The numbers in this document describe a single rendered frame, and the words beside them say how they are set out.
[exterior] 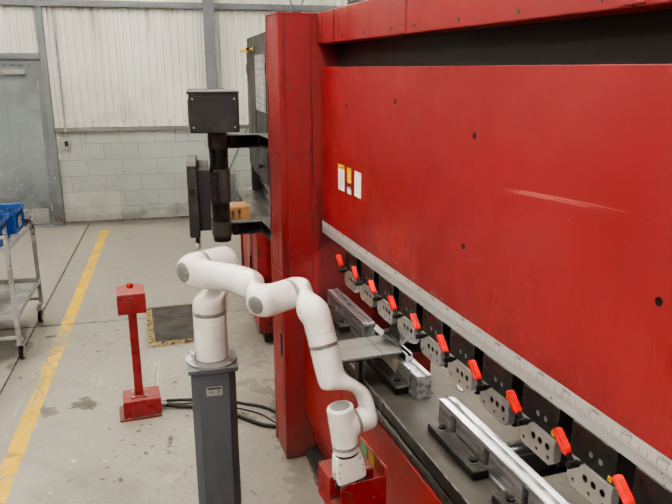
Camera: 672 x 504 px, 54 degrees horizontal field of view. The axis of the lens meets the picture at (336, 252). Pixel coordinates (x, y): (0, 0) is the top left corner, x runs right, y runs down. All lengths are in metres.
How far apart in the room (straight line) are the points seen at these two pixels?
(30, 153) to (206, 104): 6.55
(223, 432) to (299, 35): 1.79
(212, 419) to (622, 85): 1.81
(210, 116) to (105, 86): 6.29
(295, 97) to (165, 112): 6.36
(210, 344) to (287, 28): 1.51
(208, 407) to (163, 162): 7.24
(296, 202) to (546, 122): 1.83
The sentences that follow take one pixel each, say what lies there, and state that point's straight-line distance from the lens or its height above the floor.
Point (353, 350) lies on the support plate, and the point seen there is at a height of 1.00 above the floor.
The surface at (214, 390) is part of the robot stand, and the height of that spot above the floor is 0.91.
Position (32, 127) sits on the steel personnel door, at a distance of 9.64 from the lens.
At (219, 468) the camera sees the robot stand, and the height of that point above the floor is 0.58.
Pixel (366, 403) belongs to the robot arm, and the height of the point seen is 1.05.
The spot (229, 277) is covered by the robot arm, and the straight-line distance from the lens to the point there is 2.26.
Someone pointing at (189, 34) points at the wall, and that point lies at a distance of 9.48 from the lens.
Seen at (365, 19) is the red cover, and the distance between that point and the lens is 2.66.
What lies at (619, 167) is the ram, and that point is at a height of 1.86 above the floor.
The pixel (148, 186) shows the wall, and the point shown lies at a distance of 9.62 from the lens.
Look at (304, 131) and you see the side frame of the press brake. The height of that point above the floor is 1.76.
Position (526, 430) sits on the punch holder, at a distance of 1.86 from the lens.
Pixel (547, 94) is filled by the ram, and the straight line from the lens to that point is 1.66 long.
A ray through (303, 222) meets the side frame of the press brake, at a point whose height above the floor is 1.31.
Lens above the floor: 2.05
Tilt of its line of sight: 15 degrees down
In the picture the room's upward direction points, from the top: straight up
